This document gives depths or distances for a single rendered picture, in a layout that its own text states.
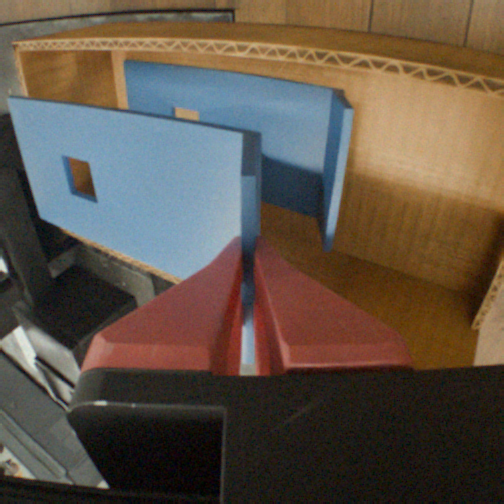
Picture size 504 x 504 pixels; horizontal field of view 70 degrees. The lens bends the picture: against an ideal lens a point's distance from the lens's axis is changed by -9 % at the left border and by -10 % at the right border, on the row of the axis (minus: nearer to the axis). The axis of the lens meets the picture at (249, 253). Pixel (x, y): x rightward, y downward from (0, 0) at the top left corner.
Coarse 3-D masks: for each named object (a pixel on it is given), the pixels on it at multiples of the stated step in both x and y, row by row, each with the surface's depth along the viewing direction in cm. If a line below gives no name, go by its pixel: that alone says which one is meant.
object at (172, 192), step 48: (48, 144) 17; (96, 144) 15; (144, 144) 14; (192, 144) 13; (240, 144) 12; (48, 192) 19; (96, 192) 17; (144, 192) 15; (192, 192) 14; (240, 192) 10; (96, 240) 19; (144, 240) 17; (192, 240) 15
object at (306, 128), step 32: (128, 64) 23; (160, 64) 21; (128, 96) 24; (160, 96) 23; (192, 96) 21; (224, 96) 20; (256, 96) 19; (288, 96) 18; (320, 96) 18; (256, 128) 20; (288, 128) 19; (320, 128) 19; (288, 160) 20; (320, 160) 19; (288, 192) 21; (320, 192) 20; (320, 224) 20
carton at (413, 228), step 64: (64, 64) 21; (192, 64) 21; (256, 64) 19; (320, 64) 11; (384, 64) 10; (448, 64) 10; (384, 128) 17; (448, 128) 16; (384, 192) 19; (448, 192) 17; (128, 256) 22; (320, 256) 22; (384, 256) 21; (448, 256) 19; (384, 320) 18; (448, 320) 18
